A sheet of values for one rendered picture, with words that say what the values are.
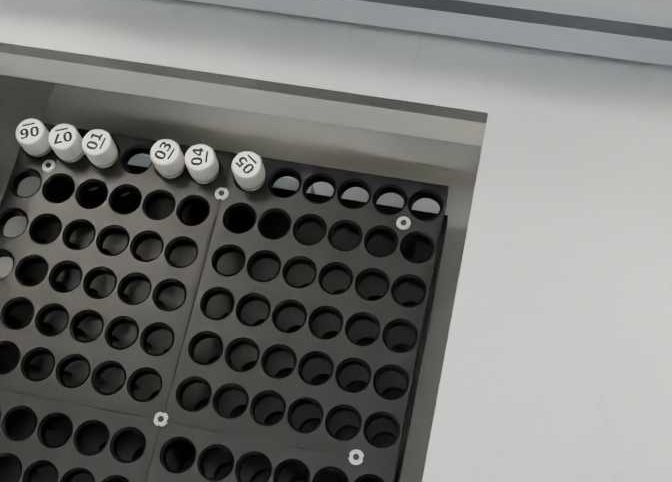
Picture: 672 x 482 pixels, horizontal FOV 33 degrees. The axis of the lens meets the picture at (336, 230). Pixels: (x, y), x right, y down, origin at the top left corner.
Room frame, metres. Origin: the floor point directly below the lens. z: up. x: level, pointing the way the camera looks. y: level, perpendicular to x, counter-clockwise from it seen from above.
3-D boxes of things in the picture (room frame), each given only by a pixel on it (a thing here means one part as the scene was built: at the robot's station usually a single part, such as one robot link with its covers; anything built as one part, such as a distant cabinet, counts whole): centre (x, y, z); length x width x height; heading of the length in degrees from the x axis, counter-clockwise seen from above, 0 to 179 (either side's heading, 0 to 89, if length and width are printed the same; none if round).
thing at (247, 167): (0.20, 0.03, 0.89); 0.01 x 0.01 x 0.05
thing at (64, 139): (0.23, 0.10, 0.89); 0.01 x 0.01 x 0.05
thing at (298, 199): (0.21, 0.04, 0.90); 0.18 x 0.02 x 0.01; 67
